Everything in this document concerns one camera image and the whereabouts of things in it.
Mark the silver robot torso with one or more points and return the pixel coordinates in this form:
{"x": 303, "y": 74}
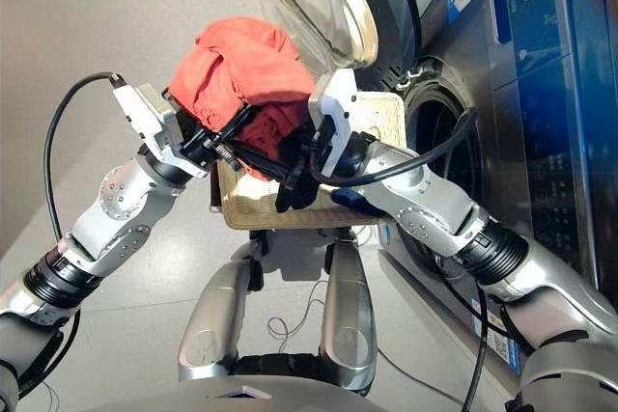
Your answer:
{"x": 193, "y": 397}

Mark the red garment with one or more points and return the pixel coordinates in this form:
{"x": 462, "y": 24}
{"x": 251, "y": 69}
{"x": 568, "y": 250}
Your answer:
{"x": 241, "y": 64}

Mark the pale woven basket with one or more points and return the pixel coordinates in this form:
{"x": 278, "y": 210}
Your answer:
{"x": 376, "y": 113}

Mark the colourful energy label sticker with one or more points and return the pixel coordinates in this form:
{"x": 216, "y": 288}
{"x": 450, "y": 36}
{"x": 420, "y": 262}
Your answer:
{"x": 499, "y": 339}

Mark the blue garment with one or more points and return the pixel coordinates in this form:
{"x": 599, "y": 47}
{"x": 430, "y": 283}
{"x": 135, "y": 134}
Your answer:
{"x": 355, "y": 200}

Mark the round glass washing machine door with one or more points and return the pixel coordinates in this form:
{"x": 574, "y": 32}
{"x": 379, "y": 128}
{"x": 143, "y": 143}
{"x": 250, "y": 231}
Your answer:
{"x": 338, "y": 7}

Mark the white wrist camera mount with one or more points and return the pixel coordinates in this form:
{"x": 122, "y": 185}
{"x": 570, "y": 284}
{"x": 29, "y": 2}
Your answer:
{"x": 145, "y": 115}
{"x": 340, "y": 108}

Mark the grey washing machine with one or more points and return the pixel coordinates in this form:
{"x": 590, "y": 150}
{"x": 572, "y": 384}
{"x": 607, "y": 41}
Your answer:
{"x": 531, "y": 118}

